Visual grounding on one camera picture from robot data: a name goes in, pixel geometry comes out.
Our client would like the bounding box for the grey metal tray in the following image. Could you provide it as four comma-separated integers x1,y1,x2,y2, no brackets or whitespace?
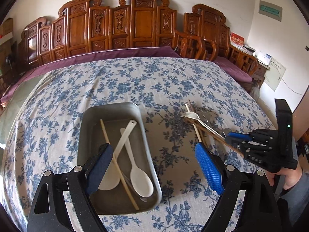
76,101,163,216

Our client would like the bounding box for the white wall panel box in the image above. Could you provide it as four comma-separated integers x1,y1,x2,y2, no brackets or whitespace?
265,57,286,91

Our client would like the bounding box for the grey electrical panel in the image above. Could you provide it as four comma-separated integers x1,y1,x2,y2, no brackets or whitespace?
258,1,283,21

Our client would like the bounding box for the person's right hand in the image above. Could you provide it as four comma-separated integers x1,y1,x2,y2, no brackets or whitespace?
265,163,303,190

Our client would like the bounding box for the cardboard box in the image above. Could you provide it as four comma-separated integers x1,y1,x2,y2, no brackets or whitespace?
0,18,14,37

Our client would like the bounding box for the wooden side table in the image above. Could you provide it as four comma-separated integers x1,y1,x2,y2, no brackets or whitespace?
251,61,270,87

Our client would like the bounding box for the carved wooden armchair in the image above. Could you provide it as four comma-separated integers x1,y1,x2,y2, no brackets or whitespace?
183,4,259,93

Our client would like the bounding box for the carved wooden sofa bench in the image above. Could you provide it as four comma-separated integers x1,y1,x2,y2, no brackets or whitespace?
18,0,177,70

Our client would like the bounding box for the white plastic spoon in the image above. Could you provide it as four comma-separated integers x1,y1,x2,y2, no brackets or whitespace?
121,122,154,198

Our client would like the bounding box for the purple armchair cushion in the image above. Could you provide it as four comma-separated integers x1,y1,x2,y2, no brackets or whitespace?
214,56,252,83

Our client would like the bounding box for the light wooden chopstick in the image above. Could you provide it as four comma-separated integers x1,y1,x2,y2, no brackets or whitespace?
99,118,140,211

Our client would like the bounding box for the purple sofa cushion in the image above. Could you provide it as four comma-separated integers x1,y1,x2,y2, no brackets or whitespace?
1,46,179,103

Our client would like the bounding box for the dark wooden chopstick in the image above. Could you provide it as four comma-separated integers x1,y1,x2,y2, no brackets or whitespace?
183,117,244,158

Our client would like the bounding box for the white plastic rice paddle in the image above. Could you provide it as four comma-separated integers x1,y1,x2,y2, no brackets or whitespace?
98,120,137,191

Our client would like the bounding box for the blue floral tablecloth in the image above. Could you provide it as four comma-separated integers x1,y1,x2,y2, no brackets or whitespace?
1,57,273,231

